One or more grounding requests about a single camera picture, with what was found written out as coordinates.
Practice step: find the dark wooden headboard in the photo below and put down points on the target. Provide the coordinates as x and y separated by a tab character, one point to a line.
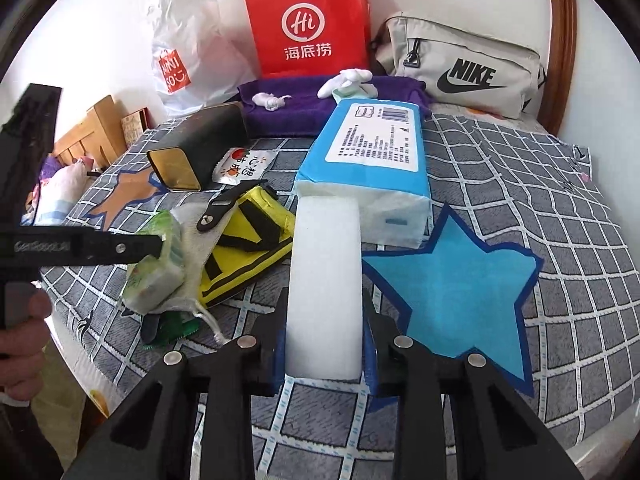
562	60

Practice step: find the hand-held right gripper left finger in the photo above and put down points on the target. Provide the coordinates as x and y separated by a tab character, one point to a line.
277	370

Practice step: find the white foam block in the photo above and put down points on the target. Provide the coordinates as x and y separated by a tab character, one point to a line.
325	285

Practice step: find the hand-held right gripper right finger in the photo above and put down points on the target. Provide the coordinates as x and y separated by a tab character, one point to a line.
371	375

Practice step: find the orange paper star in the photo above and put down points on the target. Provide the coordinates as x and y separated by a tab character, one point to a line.
122	197

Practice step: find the white pillow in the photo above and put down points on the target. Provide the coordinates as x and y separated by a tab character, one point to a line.
62	195

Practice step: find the patterned cardboard box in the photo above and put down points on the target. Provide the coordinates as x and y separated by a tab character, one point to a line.
135	127

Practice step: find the grey waist bag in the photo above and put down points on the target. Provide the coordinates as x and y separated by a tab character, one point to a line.
465	55

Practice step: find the purple towel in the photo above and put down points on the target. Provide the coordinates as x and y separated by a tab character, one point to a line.
295	110

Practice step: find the white sock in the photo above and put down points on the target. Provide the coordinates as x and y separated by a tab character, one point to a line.
345	79

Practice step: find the green tissue packet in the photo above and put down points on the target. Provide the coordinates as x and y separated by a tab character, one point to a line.
150	275

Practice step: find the blue paper star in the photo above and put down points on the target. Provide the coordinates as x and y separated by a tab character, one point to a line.
460	290

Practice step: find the white orange snack packet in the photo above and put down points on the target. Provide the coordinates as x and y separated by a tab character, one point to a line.
242	165

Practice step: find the white plastic bag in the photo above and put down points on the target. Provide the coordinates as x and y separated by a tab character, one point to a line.
200	60

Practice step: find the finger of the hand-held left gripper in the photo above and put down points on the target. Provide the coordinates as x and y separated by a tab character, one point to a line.
125	249

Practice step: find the black tin box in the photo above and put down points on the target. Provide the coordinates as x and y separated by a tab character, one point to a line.
210	130

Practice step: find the light green cloth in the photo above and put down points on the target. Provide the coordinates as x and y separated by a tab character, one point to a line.
357	94

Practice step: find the white printed bed sheet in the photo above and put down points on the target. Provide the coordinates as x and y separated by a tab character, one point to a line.
85	380

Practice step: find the person's left hand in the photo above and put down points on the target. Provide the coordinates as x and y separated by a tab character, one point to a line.
22	345

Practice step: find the green wrapper packet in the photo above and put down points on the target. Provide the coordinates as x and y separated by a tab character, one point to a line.
175	331

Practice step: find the red paper bag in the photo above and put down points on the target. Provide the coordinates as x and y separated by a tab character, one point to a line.
305	25

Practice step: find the blue tissue pack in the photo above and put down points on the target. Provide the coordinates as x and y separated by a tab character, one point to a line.
370	150

